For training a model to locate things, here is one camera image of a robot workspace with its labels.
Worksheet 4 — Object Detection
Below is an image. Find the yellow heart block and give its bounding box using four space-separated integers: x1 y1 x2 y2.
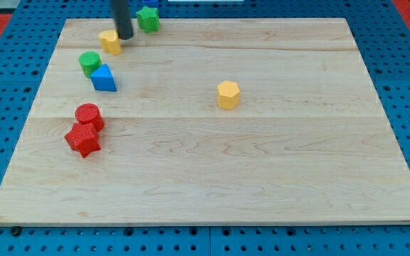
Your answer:
98 30 121 55

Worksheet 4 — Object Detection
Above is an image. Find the light wooden board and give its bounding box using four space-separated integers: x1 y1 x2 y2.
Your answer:
0 18 410 227

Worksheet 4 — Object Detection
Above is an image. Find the yellow hexagon block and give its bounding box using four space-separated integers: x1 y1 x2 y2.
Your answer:
216 80 241 110

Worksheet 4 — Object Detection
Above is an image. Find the blue triangle block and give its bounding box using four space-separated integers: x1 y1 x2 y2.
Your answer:
90 63 117 92

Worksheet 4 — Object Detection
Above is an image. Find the red cylinder block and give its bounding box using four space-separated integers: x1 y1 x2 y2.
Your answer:
75 103 105 132

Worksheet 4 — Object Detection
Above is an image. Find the red star block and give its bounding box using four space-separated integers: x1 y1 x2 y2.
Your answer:
64 123 101 158

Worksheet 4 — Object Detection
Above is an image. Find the green star block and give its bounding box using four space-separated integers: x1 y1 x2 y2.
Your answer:
136 6 160 33

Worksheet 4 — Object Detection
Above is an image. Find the green cylinder block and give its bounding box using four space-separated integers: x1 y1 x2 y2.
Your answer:
78 51 102 78

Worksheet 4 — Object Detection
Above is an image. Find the blue cube block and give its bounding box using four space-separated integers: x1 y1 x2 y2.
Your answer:
142 0 159 8

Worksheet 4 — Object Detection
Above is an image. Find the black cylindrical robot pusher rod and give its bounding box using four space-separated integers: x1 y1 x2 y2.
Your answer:
110 0 133 40

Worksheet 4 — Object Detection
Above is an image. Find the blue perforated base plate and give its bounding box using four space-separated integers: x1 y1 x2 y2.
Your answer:
0 0 410 255

